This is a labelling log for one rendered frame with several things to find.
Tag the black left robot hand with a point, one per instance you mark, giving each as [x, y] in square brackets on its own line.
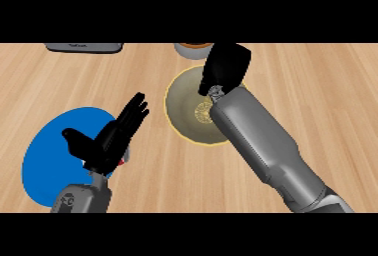
[111, 140]

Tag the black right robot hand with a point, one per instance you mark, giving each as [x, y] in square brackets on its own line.
[225, 68]

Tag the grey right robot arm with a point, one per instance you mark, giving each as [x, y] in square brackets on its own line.
[268, 146]

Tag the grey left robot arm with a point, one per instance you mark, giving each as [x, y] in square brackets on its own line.
[83, 196]

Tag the blue oval placemat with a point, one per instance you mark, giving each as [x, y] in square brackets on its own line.
[54, 156]

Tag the beige bowl with yellow rim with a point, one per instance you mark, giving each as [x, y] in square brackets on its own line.
[190, 115]

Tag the small red object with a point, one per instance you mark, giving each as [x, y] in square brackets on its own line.
[122, 162]

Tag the grey cup with brown content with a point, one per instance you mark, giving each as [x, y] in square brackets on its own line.
[193, 51]

